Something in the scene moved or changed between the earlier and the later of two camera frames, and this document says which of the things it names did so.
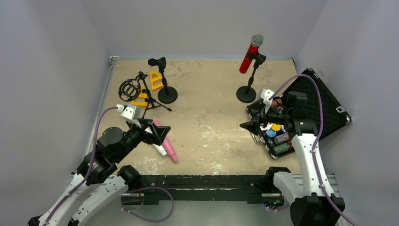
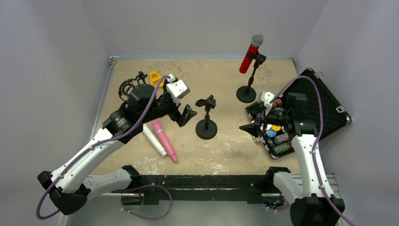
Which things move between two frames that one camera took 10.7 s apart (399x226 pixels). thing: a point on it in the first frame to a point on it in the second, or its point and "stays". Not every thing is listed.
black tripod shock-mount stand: x=129 y=90 stays
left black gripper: x=147 y=128 to x=176 y=110
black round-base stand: x=166 y=94 to x=206 y=129
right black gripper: x=259 y=117 stays
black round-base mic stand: x=247 y=93 stays
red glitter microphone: x=257 y=41 stays
